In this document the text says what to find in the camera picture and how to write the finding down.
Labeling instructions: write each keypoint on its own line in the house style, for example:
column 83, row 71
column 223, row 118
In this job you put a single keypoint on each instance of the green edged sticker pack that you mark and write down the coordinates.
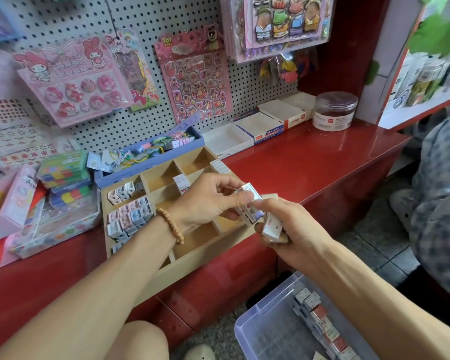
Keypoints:
column 139, row 75

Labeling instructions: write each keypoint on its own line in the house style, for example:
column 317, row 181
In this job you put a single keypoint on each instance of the pale pink card pack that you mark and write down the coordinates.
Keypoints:
column 0, row 78

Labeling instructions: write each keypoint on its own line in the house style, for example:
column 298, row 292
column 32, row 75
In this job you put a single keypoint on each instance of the pink sticker pack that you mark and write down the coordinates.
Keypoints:
column 195, row 75
column 71, row 78

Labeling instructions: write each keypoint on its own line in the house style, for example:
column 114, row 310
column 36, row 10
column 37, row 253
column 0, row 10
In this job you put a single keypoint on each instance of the person's left leg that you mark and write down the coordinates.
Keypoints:
column 135, row 342

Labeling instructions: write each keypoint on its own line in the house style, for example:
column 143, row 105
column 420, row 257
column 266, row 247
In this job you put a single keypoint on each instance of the white side shelf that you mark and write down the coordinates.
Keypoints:
column 420, row 71

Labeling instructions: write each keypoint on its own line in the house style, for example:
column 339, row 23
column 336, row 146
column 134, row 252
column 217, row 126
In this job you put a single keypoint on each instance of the person's right forearm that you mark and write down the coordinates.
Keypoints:
column 390, row 303

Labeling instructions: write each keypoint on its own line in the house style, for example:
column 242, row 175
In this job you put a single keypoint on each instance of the clear plastic storage bin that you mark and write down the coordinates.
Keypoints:
column 270, row 333

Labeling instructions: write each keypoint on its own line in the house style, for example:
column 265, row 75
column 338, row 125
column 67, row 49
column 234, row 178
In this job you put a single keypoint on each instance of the person's left forearm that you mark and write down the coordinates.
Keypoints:
column 82, row 303

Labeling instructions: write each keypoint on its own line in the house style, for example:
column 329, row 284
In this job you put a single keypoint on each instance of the black stool red cushion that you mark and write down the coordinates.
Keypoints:
column 435, row 300

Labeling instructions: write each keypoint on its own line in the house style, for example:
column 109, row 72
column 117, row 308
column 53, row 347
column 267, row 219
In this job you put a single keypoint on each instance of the white pegboard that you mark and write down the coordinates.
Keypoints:
column 135, row 15

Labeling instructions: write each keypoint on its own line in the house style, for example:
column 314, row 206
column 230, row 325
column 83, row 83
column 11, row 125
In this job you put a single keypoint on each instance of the wooden compartment tray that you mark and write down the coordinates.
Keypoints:
column 195, row 240

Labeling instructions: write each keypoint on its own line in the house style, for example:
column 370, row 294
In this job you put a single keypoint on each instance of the red patterned sticker sheet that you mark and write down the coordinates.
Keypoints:
column 19, row 142

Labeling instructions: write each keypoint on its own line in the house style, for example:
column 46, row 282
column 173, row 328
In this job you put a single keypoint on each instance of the blue box of trinkets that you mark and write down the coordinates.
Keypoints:
column 150, row 159

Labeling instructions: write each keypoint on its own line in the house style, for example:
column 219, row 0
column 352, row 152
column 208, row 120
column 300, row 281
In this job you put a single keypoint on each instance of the blue striped eraser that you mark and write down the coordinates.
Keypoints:
column 250, row 200

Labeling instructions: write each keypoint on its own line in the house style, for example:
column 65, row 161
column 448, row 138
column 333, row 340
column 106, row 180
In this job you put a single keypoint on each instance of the pink tray of trinkets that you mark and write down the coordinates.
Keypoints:
column 7, row 206

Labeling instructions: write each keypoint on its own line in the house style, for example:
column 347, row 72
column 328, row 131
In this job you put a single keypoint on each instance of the white tray box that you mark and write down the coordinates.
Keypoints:
column 227, row 138
column 289, row 107
column 259, row 125

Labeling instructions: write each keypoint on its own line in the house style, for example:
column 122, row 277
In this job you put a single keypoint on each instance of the person's left hand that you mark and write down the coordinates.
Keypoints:
column 206, row 200

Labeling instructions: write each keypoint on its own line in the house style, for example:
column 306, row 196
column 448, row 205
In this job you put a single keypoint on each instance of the clear glitter sticker sheet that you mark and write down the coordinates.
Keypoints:
column 0, row 18

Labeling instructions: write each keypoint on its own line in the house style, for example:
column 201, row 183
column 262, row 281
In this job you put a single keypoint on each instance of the person's right hand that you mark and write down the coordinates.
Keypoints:
column 304, row 232

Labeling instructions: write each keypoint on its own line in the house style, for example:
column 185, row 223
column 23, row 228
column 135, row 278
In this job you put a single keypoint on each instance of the person's left cream clog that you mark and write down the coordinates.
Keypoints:
column 199, row 353

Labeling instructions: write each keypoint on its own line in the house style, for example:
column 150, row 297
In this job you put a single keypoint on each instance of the clear bag of colourful toys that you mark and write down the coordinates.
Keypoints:
column 289, row 67

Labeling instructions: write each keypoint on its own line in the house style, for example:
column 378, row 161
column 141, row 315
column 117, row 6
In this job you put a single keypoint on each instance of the stack of colourful packs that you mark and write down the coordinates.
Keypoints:
column 64, row 176

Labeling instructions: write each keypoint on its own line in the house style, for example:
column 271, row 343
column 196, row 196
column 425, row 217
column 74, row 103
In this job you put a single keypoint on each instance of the red display counter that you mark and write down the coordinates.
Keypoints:
column 337, row 157

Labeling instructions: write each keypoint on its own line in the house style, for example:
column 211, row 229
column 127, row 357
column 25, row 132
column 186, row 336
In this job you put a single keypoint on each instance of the round clear plastic jar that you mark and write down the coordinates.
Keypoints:
column 335, row 112

